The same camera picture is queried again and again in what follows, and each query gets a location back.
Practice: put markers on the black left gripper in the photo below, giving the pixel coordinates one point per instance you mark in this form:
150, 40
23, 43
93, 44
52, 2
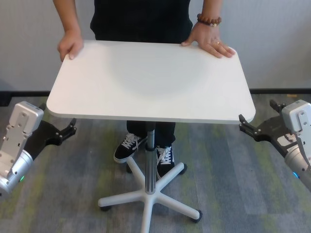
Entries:
41, 136

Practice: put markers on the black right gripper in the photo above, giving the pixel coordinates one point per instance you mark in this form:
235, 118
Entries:
272, 128

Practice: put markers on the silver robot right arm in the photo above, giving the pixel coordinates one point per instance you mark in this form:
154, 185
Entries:
296, 167

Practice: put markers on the white pedestal rolling table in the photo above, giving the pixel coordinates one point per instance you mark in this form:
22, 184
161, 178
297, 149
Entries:
150, 82

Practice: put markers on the person's left forearm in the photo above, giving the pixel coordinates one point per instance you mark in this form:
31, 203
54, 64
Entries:
209, 7

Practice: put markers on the person's right forearm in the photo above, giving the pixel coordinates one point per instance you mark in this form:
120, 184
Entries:
68, 15

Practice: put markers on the black floor box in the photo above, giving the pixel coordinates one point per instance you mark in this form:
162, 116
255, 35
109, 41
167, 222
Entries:
5, 98

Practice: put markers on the person in black clothes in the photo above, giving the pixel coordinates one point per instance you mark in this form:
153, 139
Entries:
141, 19

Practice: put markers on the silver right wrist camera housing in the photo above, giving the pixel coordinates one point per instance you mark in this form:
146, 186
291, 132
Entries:
295, 114

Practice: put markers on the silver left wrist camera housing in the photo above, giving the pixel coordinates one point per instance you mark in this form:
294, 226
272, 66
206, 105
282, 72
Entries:
24, 116

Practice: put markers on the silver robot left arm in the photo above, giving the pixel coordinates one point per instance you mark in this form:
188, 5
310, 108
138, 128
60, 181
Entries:
14, 179

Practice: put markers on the person's right hand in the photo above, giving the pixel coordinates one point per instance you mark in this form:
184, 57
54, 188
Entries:
70, 44

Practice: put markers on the person's left hand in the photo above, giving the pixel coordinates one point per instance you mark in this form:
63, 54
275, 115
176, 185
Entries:
209, 40

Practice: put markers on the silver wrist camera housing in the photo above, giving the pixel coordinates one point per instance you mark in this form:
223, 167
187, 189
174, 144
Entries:
295, 114
24, 116

